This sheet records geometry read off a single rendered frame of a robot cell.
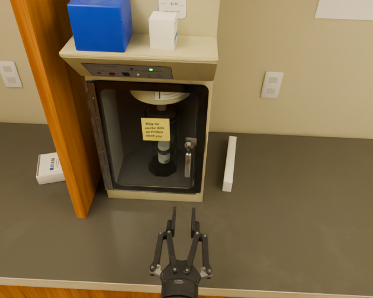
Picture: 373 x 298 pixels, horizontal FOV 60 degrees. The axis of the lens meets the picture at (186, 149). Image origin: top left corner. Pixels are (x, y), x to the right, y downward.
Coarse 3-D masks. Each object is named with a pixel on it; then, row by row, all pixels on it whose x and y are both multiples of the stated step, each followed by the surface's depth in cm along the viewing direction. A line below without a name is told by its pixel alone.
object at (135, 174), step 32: (128, 96) 83; (160, 96) 82; (192, 96) 82; (128, 128) 89; (192, 128) 88; (128, 160) 97; (160, 160) 97; (192, 160) 96; (160, 192) 106; (192, 192) 105
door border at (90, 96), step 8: (88, 88) 82; (88, 96) 83; (96, 96) 83; (96, 104) 85; (96, 112) 86; (96, 120) 88; (96, 128) 90; (96, 144) 93; (104, 144) 94; (104, 152) 95; (104, 160) 98; (104, 168) 100; (104, 184) 104
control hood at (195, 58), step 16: (64, 48) 66; (128, 48) 67; (144, 48) 67; (176, 48) 67; (192, 48) 68; (208, 48) 68; (80, 64) 70; (128, 64) 68; (144, 64) 68; (160, 64) 67; (176, 64) 67; (192, 64) 66; (208, 64) 66; (208, 80) 77
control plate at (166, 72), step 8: (88, 64) 69; (96, 64) 69; (104, 64) 69; (112, 64) 68; (120, 64) 68; (96, 72) 74; (104, 72) 74; (112, 72) 74; (120, 72) 73; (128, 72) 73; (136, 72) 73; (144, 72) 73; (152, 72) 72; (160, 72) 72; (168, 72) 72
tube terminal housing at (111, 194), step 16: (144, 0) 69; (192, 0) 68; (208, 0) 68; (144, 16) 71; (192, 16) 70; (208, 16) 70; (144, 32) 73; (192, 32) 73; (208, 32) 73; (128, 80) 81; (144, 80) 81; (160, 80) 81; (176, 80) 81; (192, 80) 80; (208, 112) 86; (208, 128) 90; (112, 192) 109; (128, 192) 108; (144, 192) 108
